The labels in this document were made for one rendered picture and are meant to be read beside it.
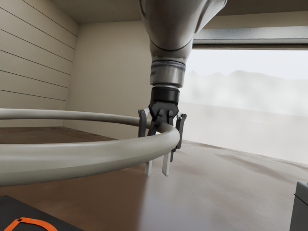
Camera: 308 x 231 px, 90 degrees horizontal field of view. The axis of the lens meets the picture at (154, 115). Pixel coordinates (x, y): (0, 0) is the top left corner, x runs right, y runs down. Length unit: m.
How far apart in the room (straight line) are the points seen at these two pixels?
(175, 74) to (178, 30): 0.13
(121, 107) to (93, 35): 2.95
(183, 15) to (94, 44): 6.41
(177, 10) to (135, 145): 0.18
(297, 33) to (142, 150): 4.97
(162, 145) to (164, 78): 0.21
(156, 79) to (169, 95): 0.05
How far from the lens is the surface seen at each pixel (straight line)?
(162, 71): 0.38
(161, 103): 0.40
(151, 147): 0.18
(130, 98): 5.16
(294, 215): 0.92
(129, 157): 0.16
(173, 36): 0.29
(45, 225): 1.66
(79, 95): 6.45
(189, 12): 0.25
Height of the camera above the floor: 0.97
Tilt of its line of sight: level
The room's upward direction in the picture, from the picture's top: 9 degrees clockwise
